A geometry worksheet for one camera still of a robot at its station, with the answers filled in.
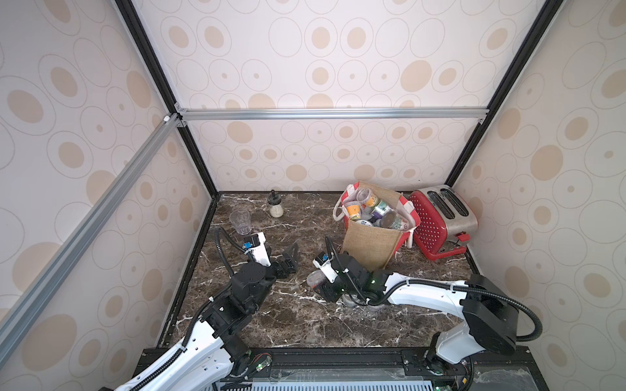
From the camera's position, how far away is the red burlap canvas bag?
0.81 meters

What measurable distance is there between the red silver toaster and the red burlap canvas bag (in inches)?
2.6

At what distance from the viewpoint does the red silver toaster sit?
2.90ft
